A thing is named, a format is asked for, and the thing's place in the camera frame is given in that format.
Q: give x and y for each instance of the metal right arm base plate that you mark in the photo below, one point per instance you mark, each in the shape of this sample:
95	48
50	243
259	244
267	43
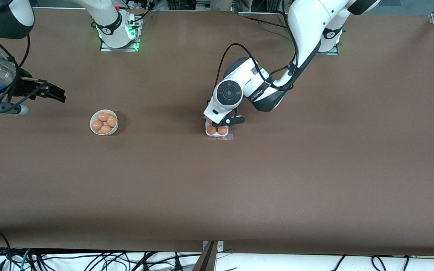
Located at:
121	49

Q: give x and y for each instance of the small metal bracket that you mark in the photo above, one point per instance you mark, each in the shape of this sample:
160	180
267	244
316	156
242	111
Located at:
220	246

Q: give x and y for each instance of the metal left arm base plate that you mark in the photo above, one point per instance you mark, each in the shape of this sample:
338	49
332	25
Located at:
332	53

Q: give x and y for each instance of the brown egg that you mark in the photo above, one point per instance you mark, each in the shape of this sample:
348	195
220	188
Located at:
211	130
222	130
104	116
97	125
105	129
112	121

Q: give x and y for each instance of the white round bowl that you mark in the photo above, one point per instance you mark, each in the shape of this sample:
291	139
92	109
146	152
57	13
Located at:
114	130

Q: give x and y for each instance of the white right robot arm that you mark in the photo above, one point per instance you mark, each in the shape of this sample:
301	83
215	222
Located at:
111	22

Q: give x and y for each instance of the dark camera stand leg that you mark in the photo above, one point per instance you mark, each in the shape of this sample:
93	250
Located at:
206	259

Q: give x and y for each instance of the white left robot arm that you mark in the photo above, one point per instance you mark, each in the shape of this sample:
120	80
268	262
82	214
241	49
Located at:
307	26

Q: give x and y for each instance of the clear plastic egg carton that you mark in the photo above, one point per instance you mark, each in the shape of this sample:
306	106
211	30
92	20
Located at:
224	137

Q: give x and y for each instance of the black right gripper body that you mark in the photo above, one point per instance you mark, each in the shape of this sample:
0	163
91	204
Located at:
26	87

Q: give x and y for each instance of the standing person body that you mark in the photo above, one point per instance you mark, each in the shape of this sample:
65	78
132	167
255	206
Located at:
226	3

